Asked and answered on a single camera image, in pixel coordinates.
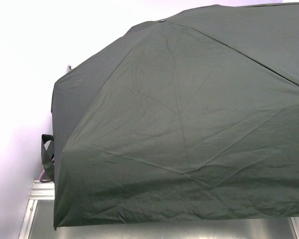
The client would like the black folding umbrella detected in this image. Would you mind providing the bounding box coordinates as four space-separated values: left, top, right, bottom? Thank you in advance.
42 2 299 228

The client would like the aluminium table frame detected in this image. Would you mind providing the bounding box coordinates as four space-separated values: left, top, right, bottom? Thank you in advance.
18 180 55 239

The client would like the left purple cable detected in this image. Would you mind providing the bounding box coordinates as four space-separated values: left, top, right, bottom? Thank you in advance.
38 156 56 184

